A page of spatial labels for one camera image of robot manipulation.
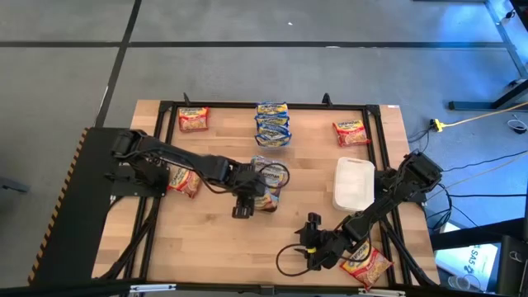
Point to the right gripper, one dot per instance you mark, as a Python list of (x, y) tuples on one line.
[(323, 243)]

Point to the black aluminium table frame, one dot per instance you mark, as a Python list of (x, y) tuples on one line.
[(268, 105)]

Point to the white plastic bin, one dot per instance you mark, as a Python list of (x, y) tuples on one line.
[(352, 185)]

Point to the black metal desk frame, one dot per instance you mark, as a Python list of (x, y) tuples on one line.
[(474, 106)]

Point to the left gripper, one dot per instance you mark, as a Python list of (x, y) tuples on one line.
[(247, 181)]

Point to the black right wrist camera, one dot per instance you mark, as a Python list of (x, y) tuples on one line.
[(314, 219)]

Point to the black hazard-striped platform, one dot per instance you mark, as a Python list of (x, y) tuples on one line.
[(74, 214)]

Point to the black desk foot bar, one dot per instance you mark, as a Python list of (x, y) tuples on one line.
[(474, 236)]

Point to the yellow tape tag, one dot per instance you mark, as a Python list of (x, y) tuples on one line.
[(311, 249)]

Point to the white printed box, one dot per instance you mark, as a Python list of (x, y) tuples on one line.
[(466, 262)]

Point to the silver metal bracket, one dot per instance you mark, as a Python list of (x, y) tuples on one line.
[(152, 288), (381, 292)]

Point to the grey metal foot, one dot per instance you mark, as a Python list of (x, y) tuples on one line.
[(12, 185)]

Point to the red Maruchan noodle pack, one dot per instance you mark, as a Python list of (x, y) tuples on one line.
[(193, 119), (185, 181), (352, 134), (369, 266)]

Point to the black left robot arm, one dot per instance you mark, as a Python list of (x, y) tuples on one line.
[(177, 158)]

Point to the clear plastic cup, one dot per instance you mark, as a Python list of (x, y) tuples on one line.
[(462, 282)]

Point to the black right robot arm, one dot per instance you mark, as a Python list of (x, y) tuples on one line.
[(383, 204)]

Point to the clear plastic bin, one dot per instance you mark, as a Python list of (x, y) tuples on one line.
[(272, 145)]

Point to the yellow power plug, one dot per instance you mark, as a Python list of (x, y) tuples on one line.
[(436, 124)]

